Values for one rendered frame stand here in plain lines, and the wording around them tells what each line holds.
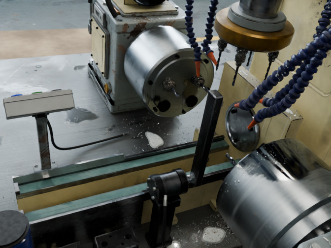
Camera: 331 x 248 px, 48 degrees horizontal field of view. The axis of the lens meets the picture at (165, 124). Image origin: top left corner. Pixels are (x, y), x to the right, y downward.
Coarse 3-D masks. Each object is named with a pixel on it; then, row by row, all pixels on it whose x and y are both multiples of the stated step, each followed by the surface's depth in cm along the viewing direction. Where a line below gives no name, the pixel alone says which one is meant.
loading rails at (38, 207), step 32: (96, 160) 99; (128, 160) 103; (160, 160) 104; (192, 160) 110; (224, 160) 117; (32, 192) 90; (64, 192) 95; (96, 192) 100; (128, 192) 93; (192, 192) 102; (32, 224) 81; (64, 224) 85; (96, 224) 91; (128, 224) 96
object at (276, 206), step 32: (256, 160) 74; (288, 160) 72; (320, 160) 75; (224, 192) 77; (256, 192) 71; (288, 192) 68; (320, 192) 66; (256, 224) 70; (288, 224) 65; (320, 224) 64
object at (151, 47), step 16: (144, 32) 117; (160, 32) 115; (176, 32) 116; (128, 48) 121; (144, 48) 112; (160, 48) 109; (176, 48) 107; (192, 48) 108; (128, 64) 118; (144, 64) 109; (160, 64) 106; (176, 64) 108; (192, 64) 111; (208, 64) 114; (128, 80) 124; (144, 80) 108; (160, 80) 109; (176, 80) 112; (192, 80) 113; (208, 80) 118; (144, 96) 111; (160, 96) 113; (192, 96) 118; (160, 112) 118; (176, 112) 121
